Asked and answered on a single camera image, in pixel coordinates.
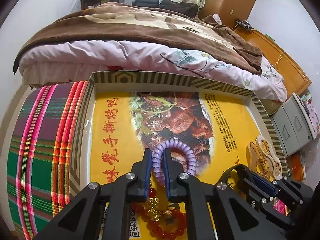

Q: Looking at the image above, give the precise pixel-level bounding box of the red bead gold charm bracelet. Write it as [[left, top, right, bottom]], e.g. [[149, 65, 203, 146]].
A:
[[130, 187, 188, 240]]

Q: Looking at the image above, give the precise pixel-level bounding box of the purple spiral hair tie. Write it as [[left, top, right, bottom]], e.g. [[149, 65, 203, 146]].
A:
[[151, 139, 198, 186]]

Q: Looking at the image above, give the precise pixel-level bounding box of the grey drawer cabinet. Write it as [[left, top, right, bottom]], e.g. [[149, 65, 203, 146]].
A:
[[271, 93, 316, 157]]

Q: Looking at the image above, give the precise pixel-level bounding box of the striped cardboard tray box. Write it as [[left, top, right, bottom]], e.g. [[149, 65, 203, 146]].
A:
[[69, 71, 287, 239]]

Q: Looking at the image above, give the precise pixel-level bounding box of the plaid colourful tablecloth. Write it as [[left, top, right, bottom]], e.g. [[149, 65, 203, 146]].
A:
[[7, 81, 88, 239]]

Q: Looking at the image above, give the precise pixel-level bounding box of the orange wooden headboard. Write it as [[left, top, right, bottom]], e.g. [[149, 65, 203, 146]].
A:
[[235, 27, 311, 98]]

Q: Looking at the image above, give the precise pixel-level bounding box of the bed with floral sheet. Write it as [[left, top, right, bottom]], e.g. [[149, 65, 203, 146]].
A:
[[17, 41, 287, 102]]

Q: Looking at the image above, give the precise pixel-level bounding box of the wooden wardrobe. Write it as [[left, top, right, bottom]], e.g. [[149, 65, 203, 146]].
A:
[[198, 0, 263, 29]]

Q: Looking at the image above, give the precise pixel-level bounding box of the dark clothes pile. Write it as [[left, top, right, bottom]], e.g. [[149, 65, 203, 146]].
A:
[[159, 0, 199, 18]]

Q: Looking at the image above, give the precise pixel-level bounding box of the brown plush blanket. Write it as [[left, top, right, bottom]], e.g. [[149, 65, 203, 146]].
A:
[[13, 2, 263, 75]]

